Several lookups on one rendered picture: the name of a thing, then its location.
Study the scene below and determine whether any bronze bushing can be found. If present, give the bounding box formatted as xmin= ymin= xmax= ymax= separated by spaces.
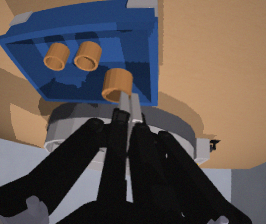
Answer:
xmin=44 ymin=43 xmax=70 ymax=71
xmin=102 ymin=68 xmax=133 ymax=103
xmin=74 ymin=41 xmax=102 ymax=71

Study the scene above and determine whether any grey round turntable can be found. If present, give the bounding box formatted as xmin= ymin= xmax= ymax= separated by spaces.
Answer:
xmin=44 ymin=102 xmax=221 ymax=172

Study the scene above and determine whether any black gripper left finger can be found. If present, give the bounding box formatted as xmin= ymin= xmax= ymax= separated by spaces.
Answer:
xmin=0 ymin=91 xmax=130 ymax=224

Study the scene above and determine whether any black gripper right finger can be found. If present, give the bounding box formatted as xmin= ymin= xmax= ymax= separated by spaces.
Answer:
xmin=127 ymin=93 xmax=252 ymax=224

